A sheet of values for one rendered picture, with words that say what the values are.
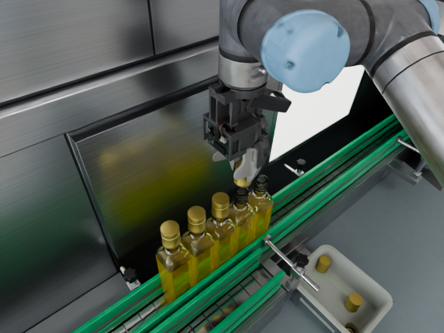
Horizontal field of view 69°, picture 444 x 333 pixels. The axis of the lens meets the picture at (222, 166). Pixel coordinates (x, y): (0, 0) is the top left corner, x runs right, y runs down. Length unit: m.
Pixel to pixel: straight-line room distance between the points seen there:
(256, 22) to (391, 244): 0.96
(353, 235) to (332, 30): 0.92
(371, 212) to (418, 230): 0.15
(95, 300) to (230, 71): 0.63
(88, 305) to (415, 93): 0.77
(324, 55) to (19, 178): 0.47
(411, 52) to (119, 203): 0.53
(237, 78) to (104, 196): 0.33
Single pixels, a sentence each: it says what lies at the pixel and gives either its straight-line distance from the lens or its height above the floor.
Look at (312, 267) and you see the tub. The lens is 1.03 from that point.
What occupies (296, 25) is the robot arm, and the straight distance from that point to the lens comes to 0.33.
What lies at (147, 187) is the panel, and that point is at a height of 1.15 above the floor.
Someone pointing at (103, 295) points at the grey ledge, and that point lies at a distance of 0.88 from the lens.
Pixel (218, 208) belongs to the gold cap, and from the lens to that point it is 0.63.
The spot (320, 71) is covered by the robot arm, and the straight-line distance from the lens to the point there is 0.35.
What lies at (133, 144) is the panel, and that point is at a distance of 0.60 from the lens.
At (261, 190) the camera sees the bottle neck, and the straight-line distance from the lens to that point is 0.71.
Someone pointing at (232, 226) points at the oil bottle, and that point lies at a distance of 0.69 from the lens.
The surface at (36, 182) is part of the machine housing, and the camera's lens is 0.61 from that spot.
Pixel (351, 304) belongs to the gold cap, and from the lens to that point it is 0.99.
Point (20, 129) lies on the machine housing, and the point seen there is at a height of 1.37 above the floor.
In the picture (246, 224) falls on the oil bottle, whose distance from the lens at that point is 0.73.
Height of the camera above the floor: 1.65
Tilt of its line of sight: 44 degrees down
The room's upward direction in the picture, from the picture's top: 2 degrees clockwise
